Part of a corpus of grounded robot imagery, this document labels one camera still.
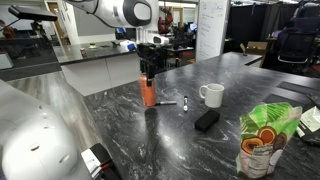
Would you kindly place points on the green snack bag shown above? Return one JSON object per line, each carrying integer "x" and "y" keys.
{"x": 266, "y": 140}

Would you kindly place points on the black marker white label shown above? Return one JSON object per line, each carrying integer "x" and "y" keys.
{"x": 185, "y": 103}

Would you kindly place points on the black grey marker pen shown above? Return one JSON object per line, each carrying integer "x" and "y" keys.
{"x": 166, "y": 103}

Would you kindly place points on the black camera on stand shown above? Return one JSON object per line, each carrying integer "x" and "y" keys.
{"x": 33, "y": 13}

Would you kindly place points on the black white control box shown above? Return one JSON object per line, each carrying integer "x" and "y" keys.
{"x": 100, "y": 160}

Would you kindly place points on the small dark object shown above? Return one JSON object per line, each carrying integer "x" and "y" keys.
{"x": 83, "y": 52}

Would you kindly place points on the white whiteboard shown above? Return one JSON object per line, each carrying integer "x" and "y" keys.
{"x": 212, "y": 28}

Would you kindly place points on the black curtain partition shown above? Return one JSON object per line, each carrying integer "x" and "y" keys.
{"x": 256, "y": 23}

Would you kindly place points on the black table mat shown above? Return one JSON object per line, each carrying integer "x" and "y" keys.
{"x": 283, "y": 100}
{"x": 298, "y": 87}

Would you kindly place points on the black mesh office chair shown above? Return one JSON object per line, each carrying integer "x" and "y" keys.
{"x": 298, "y": 46}

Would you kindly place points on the white cabinet dark top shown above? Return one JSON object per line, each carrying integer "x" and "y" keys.
{"x": 96, "y": 70}

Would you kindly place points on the brown cardboard box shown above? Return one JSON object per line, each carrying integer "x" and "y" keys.
{"x": 255, "y": 48}

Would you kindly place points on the white ceramic mug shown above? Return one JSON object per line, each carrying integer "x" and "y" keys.
{"x": 214, "y": 96}

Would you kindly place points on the black flat device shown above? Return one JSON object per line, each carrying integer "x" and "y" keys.
{"x": 308, "y": 137}

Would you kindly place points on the black eraser block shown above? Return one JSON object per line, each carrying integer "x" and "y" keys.
{"x": 207, "y": 120}

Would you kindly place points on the orange bottle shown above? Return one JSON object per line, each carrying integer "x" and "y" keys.
{"x": 148, "y": 95}

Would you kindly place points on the small black box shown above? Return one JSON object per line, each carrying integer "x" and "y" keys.
{"x": 311, "y": 118}

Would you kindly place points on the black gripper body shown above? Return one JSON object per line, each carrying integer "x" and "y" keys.
{"x": 148, "y": 53}

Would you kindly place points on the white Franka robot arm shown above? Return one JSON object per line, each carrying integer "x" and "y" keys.
{"x": 110, "y": 13}

